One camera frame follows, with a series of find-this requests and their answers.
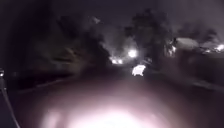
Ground vehicle with headlights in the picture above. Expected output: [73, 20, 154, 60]
[109, 56, 126, 66]

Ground white vehicle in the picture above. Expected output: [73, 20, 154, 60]
[131, 64, 147, 77]

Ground dark asphalt path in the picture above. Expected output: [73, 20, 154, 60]
[13, 68, 224, 128]

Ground dark tree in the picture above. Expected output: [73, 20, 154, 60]
[126, 9, 174, 68]

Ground dark bushes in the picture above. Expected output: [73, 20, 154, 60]
[13, 14, 111, 84]

